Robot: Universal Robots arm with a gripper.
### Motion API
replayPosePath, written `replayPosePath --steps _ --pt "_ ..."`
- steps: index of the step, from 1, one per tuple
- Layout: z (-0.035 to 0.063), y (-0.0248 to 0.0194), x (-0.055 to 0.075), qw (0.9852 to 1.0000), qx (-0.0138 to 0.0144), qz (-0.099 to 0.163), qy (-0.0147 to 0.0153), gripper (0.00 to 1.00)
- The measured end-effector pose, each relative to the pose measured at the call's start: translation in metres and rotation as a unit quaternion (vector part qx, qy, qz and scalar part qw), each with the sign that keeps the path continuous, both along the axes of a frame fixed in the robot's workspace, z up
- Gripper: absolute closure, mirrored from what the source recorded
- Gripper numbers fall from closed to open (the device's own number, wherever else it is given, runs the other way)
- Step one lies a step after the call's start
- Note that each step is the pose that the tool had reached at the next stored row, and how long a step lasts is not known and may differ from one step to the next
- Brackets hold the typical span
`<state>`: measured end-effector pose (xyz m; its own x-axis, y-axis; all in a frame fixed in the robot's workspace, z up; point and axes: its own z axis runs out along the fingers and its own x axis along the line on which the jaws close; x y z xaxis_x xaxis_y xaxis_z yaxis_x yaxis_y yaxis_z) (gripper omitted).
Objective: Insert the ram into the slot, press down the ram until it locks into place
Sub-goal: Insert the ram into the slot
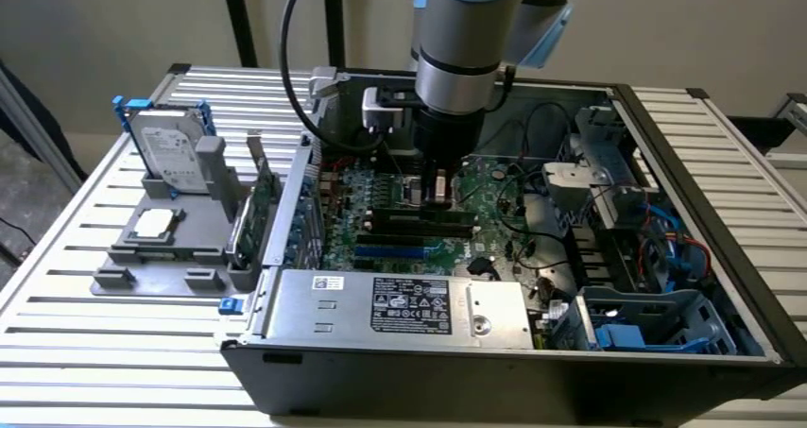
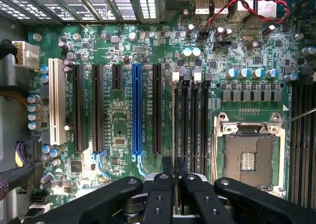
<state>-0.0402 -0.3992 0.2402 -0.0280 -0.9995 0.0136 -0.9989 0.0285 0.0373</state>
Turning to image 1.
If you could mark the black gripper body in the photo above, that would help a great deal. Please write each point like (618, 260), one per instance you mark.
(447, 135)

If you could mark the green RAM stick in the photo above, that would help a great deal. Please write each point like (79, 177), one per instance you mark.
(463, 217)

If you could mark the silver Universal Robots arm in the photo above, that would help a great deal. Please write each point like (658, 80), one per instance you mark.
(454, 31)

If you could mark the black RAM slot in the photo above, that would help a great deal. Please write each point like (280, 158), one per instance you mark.
(398, 240)
(416, 227)

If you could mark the blue expansion slot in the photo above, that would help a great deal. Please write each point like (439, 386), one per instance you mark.
(387, 252)

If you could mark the green motherboard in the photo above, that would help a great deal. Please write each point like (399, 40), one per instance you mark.
(491, 201)

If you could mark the grey metal disk bay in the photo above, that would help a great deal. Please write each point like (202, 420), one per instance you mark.
(599, 163)

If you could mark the grey power supply unit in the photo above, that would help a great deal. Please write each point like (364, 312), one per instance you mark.
(378, 305)

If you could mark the green graphics card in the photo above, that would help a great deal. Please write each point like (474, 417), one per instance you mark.
(259, 196)

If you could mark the blue disk caddy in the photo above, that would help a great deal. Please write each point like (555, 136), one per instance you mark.
(204, 116)

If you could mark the blue plastic clip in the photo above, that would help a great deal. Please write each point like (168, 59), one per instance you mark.
(230, 305)

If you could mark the silver hard disk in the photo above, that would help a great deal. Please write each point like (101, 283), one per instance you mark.
(170, 154)

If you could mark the black open PC case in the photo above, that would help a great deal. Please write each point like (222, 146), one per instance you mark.
(504, 381)

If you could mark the grey drive cage blue latch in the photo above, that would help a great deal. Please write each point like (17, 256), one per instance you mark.
(650, 319)

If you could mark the silver CPU chip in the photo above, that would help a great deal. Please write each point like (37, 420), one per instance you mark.
(153, 222)

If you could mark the grey parts rack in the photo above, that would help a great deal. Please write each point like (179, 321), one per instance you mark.
(164, 258)

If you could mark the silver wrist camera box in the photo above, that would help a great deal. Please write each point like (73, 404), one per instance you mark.
(380, 109)

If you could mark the black stand post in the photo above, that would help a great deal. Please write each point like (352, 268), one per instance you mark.
(239, 17)
(335, 22)

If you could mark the aluminium frame side table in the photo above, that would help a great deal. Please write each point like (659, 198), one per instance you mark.
(784, 130)

